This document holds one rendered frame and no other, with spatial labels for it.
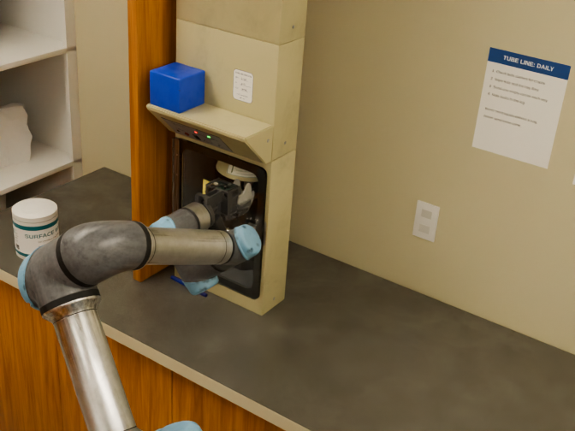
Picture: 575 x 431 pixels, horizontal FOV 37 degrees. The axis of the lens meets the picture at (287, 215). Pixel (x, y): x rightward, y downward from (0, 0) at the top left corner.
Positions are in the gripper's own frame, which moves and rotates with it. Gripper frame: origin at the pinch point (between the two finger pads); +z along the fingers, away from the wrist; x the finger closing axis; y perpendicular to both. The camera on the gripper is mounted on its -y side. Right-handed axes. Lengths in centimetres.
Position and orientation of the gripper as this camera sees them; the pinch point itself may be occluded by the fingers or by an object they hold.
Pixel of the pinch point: (249, 195)
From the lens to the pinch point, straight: 220.2
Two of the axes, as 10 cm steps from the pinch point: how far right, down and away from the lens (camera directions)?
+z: 5.7, -3.5, 7.5
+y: 0.7, -8.8, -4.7
